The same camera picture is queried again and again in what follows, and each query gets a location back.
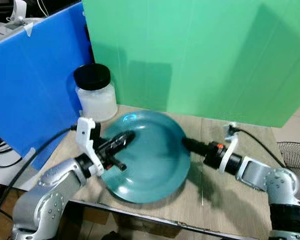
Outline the black floor fan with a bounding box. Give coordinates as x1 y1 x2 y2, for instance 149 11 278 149
277 141 300 174

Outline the white tape piece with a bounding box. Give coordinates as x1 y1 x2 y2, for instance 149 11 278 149
23 22 34 37

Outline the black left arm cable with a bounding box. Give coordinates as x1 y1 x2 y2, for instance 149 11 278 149
0 126 80 227

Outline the teal glass plate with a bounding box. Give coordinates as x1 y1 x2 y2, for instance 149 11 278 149
100 110 192 205

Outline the blue plastic board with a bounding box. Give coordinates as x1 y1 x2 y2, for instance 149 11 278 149
0 1 95 171

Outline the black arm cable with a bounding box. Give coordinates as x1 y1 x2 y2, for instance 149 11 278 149
229 125 287 169
0 126 80 227

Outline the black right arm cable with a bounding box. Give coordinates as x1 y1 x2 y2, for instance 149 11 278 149
229 125 287 169

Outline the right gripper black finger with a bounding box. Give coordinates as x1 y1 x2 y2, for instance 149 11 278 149
182 137 207 156

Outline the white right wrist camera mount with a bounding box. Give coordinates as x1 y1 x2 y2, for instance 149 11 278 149
218 124 240 175

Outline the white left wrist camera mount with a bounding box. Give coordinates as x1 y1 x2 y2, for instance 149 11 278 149
75 117 105 177

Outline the glass jar with black lid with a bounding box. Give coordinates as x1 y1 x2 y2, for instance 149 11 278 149
73 63 119 124

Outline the green plastic board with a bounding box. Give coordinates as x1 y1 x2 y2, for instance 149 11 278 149
82 0 300 129

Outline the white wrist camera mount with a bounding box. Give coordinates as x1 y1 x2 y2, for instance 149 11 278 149
75 117 105 177
218 124 240 175

